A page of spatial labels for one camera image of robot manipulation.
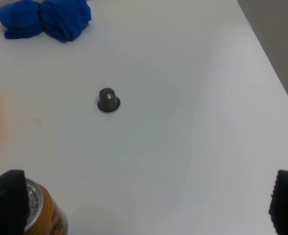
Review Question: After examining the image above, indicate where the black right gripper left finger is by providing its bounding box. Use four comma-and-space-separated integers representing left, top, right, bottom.
0, 170, 29, 235

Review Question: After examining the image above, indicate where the dark coffee capsule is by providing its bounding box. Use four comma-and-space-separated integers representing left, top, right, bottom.
97, 88, 120, 113

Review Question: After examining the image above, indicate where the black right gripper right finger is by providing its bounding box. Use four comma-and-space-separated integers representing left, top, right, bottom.
268, 169, 288, 235

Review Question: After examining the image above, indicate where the blue rolled cloth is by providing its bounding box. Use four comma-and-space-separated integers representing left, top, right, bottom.
0, 0, 92, 42

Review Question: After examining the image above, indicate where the golden drink can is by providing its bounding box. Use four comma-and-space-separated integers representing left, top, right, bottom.
24, 179, 69, 235

